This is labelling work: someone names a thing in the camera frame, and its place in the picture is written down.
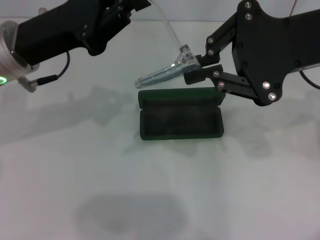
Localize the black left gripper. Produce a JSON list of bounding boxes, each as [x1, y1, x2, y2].
[[14, 0, 153, 68]]

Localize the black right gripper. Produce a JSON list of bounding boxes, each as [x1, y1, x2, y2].
[[184, 0, 320, 106]]

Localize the clear white glasses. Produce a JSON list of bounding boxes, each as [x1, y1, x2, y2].
[[134, 0, 201, 90]]

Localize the green glasses case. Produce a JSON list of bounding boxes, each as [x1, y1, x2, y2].
[[137, 86, 227, 142]]

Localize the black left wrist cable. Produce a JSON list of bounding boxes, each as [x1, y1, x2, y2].
[[36, 51, 71, 85]]

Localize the dark right wrist cable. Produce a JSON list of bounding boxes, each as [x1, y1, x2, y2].
[[298, 69, 320, 90]]

